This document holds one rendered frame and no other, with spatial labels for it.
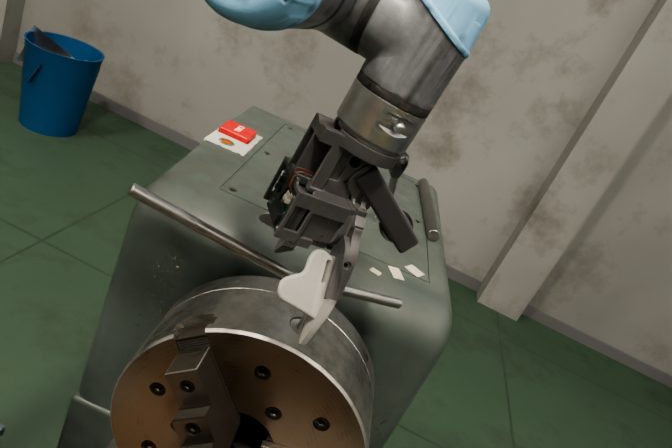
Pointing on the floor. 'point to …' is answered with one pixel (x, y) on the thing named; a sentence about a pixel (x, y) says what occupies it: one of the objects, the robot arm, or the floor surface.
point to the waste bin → (56, 82)
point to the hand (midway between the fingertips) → (292, 295)
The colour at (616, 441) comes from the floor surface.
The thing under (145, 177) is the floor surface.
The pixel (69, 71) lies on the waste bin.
